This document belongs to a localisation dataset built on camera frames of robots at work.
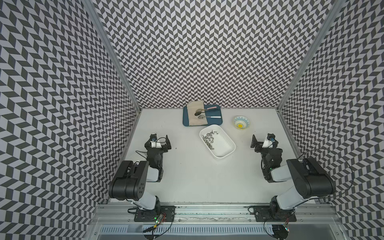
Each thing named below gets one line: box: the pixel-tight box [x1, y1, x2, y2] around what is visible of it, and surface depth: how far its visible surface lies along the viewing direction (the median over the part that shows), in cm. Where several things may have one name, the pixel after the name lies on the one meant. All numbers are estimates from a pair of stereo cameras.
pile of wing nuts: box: [202, 130, 219, 150], surface depth 104 cm
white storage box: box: [199, 124, 236, 159], surface depth 101 cm
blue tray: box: [182, 104, 223, 127], surface depth 118 cm
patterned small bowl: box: [233, 115, 251, 130], surface depth 110 cm
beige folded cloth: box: [186, 100, 208, 126], surface depth 118 cm
